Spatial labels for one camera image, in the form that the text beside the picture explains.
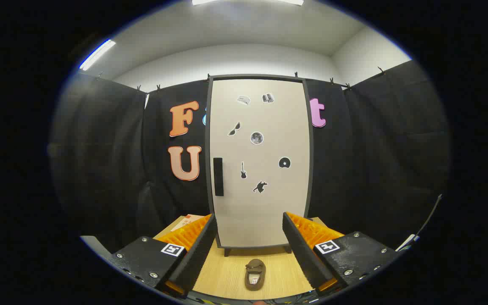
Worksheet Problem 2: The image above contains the grey shoe cabinet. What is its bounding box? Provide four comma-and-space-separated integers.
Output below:
205, 74, 314, 257

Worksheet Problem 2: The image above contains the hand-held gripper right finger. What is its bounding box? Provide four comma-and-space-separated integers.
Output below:
282, 212, 399, 297

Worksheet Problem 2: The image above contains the beige orange cover book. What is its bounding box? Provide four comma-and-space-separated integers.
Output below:
170, 214, 205, 233

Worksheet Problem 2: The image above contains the black door handle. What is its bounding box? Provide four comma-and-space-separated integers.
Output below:
213, 158, 224, 197

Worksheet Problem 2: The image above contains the brown fuzzy shoe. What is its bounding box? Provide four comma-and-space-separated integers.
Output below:
244, 259, 266, 291

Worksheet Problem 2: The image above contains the ceiling light strip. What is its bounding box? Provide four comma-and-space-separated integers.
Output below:
191, 0, 305, 6
79, 39, 116, 71

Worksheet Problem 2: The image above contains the row of black cloth clips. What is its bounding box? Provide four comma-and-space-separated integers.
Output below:
97, 68, 385, 92

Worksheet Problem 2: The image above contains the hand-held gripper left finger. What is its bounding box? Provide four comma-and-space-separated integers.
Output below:
108, 213, 218, 299

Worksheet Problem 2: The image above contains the white side table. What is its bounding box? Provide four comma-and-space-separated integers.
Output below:
396, 234, 419, 251

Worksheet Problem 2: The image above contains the black backdrop cloth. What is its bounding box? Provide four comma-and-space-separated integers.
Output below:
49, 59, 452, 255

